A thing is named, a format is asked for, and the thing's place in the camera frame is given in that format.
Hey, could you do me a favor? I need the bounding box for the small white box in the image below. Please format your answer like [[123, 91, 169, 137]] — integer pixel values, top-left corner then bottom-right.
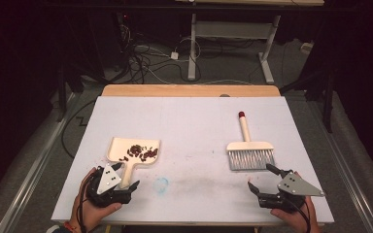
[[300, 41, 315, 55]]

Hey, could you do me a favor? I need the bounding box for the person's right hand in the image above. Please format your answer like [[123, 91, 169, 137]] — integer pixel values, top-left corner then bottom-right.
[[269, 195, 322, 233]]

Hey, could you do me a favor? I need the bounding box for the person's left hand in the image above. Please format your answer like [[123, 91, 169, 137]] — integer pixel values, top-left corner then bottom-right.
[[69, 167, 123, 233]]

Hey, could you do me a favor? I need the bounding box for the red bracelet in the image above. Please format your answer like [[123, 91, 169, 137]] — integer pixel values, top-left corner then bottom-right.
[[62, 220, 80, 233]]

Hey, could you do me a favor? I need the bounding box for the cream dustpan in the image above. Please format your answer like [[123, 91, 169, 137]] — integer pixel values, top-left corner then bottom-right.
[[105, 136, 162, 190]]

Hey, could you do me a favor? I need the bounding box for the white metal desk frame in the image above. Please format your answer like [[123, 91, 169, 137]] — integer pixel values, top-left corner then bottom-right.
[[174, 0, 325, 85]]

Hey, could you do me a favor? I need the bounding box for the bundle of black cables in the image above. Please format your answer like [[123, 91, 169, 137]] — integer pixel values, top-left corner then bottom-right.
[[115, 13, 203, 85]]

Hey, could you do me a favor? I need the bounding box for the cream brush with red cap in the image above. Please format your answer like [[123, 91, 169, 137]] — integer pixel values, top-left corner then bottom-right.
[[225, 111, 277, 172]]

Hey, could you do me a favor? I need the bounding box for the black metal stand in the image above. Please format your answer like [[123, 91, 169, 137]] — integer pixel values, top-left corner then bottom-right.
[[55, 59, 70, 123], [279, 62, 337, 134]]

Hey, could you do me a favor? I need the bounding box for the white table board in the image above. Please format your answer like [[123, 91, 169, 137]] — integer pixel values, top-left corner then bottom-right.
[[51, 95, 335, 225]]

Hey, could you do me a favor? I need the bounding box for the white floor cable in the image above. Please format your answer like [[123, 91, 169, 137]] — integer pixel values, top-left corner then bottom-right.
[[134, 37, 255, 86]]

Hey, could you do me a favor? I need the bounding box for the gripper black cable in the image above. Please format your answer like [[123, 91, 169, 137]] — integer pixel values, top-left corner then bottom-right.
[[77, 173, 94, 233], [283, 193, 313, 233]]

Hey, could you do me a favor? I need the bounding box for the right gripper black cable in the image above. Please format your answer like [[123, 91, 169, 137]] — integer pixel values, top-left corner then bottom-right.
[[283, 193, 313, 233]]

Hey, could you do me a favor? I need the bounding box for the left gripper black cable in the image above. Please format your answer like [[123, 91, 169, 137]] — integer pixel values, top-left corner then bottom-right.
[[77, 173, 94, 233]]

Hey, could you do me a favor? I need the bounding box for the black floor cable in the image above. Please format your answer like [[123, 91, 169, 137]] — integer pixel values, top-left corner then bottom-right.
[[60, 98, 97, 160]]

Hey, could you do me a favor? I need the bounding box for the pile of red beans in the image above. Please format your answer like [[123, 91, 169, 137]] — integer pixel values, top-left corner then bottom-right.
[[118, 144, 160, 163]]

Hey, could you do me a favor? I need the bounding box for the metal floor rail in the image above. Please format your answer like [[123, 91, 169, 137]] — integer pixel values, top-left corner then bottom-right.
[[0, 91, 80, 233], [305, 98, 373, 233]]

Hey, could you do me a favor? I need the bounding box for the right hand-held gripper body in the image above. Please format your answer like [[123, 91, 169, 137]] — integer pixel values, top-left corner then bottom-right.
[[257, 169, 326, 216]]

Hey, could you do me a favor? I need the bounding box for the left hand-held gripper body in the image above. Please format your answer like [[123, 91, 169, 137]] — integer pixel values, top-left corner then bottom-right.
[[85, 162, 134, 209]]

